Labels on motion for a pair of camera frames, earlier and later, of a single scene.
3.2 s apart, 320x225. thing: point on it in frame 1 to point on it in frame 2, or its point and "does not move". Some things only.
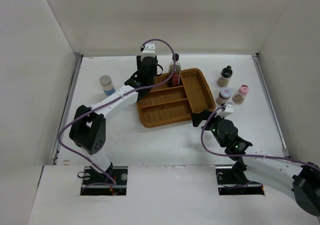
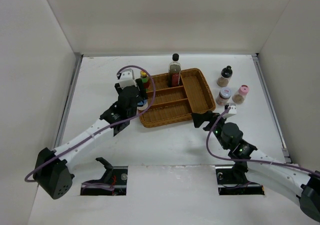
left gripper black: (138, 60) to (141, 90)
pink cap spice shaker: (240, 94) does not move
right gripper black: (198, 117) does not move
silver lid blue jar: (108, 88) to (142, 105)
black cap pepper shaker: (226, 74) does not move
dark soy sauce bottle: (175, 79) does not move
